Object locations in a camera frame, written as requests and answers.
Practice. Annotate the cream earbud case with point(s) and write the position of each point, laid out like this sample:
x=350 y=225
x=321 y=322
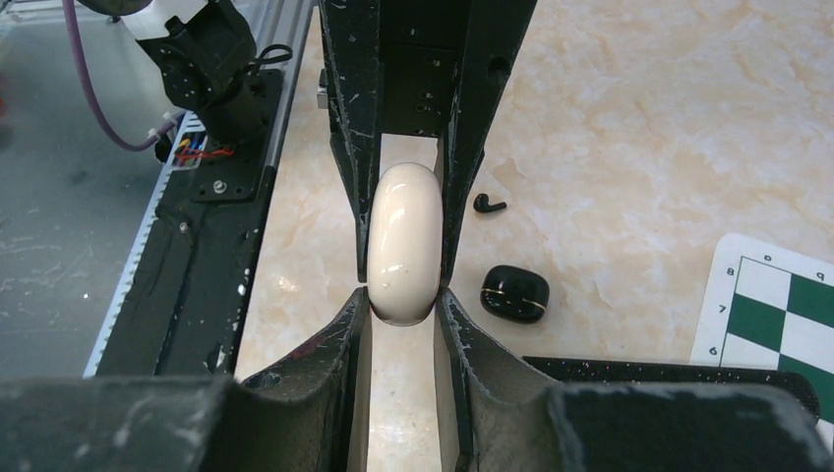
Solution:
x=405 y=244

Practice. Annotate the black earbud case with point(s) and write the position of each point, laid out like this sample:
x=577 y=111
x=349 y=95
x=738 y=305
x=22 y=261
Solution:
x=515 y=294

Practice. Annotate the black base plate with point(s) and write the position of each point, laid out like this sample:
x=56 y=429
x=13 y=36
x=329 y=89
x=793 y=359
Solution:
x=184 y=302

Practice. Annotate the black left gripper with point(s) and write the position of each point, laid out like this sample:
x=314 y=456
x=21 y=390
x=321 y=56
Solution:
x=427 y=49

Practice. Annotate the black earbud left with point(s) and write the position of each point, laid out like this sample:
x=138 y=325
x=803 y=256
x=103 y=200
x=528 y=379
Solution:
x=482 y=204

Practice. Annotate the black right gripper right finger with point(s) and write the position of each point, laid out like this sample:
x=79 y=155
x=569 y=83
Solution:
x=498 y=413

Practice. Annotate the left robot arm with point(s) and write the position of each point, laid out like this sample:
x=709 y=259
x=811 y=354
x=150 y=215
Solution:
x=208 y=59

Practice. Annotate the green white chessboard mat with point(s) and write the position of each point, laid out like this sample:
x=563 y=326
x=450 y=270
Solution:
x=765 y=307

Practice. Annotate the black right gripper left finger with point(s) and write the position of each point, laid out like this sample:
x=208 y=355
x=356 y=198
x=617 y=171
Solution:
x=309 y=411

